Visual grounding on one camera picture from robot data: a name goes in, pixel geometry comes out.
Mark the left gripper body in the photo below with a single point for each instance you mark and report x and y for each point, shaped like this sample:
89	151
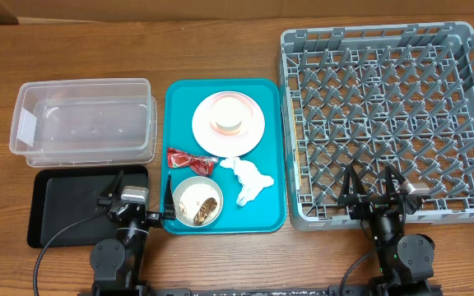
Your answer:
152	219

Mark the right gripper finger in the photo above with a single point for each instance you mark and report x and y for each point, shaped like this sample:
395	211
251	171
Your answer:
352	184
391	174

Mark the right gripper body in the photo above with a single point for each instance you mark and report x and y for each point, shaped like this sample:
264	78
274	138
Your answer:
369	204

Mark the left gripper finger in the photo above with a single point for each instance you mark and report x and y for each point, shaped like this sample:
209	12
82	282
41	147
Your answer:
112	189
168	203

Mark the grey small bowl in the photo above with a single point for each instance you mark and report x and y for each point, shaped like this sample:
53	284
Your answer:
180	189

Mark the brown food piece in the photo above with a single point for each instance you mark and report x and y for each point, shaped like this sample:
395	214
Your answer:
207	207

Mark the red snack wrapper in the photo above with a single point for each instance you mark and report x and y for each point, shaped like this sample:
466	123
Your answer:
200	165

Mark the white napkin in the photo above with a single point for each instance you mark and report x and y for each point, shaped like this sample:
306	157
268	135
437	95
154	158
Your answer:
248	175

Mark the pink bowl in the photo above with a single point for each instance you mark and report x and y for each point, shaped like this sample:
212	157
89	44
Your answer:
247	112

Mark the white rice pile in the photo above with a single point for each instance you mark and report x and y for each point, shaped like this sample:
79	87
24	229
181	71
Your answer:
194	196

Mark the white paper cup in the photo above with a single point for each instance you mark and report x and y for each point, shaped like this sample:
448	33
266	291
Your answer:
227	115

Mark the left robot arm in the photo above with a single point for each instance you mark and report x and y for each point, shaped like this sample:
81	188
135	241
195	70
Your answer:
117	262

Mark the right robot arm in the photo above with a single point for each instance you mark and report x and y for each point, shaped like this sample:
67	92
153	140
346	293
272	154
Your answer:
405	260

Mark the grey dishwasher rack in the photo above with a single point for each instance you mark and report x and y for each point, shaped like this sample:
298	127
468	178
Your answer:
373	96

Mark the black tray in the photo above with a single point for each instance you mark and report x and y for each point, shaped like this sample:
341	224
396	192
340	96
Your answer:
63	196

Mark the clear plastic bin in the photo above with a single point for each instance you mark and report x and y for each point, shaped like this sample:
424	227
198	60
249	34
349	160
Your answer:
85	122

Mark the teal serving tray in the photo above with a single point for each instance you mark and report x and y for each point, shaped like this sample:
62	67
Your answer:
267	212

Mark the pink plate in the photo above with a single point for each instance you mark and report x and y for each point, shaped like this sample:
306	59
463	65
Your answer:
225	146

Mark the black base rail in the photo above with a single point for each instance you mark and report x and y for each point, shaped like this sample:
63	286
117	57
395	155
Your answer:
331	290

